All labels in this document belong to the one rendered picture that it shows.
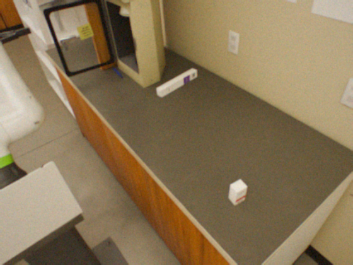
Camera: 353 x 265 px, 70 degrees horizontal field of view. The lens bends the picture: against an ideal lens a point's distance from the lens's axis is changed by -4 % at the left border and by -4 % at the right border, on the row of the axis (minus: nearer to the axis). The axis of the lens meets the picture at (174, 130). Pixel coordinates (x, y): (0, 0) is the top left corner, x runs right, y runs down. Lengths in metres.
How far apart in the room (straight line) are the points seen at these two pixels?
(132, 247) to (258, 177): 1.16
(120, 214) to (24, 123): 1.30
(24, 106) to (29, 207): 0.32
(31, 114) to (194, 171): 0.62
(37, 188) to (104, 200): 1.37
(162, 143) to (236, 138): 0.32
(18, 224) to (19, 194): 0.12
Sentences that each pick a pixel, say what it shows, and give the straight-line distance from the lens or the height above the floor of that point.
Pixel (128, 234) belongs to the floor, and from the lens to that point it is 2.00.
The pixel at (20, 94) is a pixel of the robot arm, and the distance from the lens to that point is 0.99.
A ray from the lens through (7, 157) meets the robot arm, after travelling 1.00.
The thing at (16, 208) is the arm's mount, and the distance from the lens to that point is 0.89.
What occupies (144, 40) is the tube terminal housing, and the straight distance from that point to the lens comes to 1.41.
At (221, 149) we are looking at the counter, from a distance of 1.12.
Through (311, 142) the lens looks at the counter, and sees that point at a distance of 1.24.
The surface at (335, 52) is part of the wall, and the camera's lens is 1.17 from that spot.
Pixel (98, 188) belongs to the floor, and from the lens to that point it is 2.29.
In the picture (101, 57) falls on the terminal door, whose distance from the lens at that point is 1.70.
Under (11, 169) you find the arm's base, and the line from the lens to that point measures 1.00.
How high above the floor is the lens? 1.76
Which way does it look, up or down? 42 degrees down
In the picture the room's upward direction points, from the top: 5 degrees counter-clockwise
